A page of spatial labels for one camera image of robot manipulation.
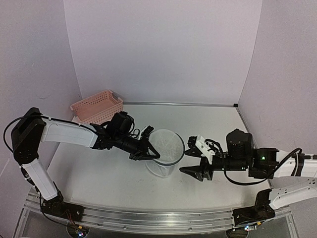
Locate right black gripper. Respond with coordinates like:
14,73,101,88
180,152,248,182

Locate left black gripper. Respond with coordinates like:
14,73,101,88
114,132,161,161

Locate white mesh laundry bag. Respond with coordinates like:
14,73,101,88
145,129,185,178

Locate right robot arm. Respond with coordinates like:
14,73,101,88
179,129,317,220

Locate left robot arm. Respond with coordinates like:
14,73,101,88
3,108,160,217

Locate pink plastic basket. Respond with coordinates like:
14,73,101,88
70,90,123,124

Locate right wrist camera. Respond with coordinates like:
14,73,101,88
195,135,219,164

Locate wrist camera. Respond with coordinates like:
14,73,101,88
195,135,219,164
138,125,154,139

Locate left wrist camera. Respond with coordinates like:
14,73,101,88
138,125,154,139

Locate aluminium front rail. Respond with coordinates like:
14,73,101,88
14,203,298,238

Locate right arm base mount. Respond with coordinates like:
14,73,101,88
232,189,275,227

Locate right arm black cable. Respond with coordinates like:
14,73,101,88
222,147,304,186

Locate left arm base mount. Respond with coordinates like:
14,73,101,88
40,183,84,222

